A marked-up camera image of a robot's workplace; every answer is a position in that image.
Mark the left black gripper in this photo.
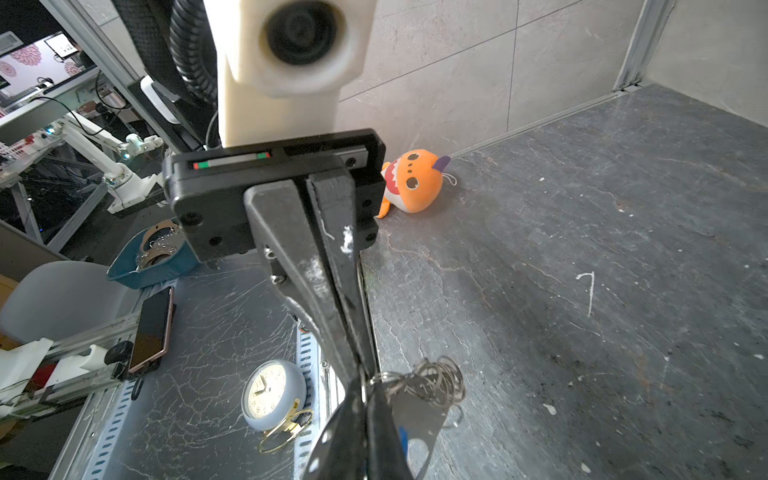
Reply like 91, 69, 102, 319
162, 129, 386, 387

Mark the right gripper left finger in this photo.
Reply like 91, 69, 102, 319
303, 379, 367, 479

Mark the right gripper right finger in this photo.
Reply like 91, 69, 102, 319
366, 383, 413, 480

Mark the blue key tag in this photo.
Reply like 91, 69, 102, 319
398, 426, 409, 458

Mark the round white desk clock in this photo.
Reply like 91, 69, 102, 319
240, 360, 314, 454

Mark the orange plush shark toy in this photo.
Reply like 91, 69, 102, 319
376, 149, 455, 219

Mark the teal tray with keyrings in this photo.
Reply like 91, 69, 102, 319
107, 219, 199, 290

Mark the black smartphone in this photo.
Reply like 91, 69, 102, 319
128, 286, 175, 374

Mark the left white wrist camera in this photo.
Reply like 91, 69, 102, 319
204, 1, 376, 147

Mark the black corrugated cable conduit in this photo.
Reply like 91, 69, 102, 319
169, 0, 218, 107

